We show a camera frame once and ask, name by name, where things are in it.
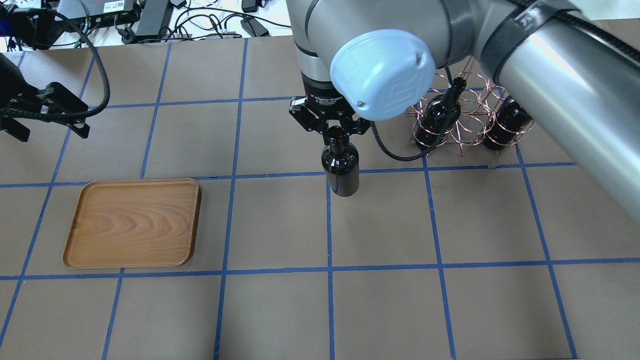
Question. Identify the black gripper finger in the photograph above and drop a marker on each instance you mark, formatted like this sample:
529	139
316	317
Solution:
15	129
79	127
306	118
357	126

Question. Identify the dark wine bottle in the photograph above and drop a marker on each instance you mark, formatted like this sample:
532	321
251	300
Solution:
510	120
440	115
340	161

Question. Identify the dark wine bottle in basket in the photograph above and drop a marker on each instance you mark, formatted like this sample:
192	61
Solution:
440	115

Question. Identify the wooden tray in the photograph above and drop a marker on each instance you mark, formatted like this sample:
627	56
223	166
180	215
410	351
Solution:
145	223

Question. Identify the black power brick on desk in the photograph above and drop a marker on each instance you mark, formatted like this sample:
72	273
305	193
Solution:
253	27

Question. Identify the black power adapter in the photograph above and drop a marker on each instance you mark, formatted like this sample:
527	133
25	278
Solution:
154	21

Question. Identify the copper wire bottle basket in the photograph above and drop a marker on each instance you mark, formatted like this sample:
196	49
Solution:
479	103

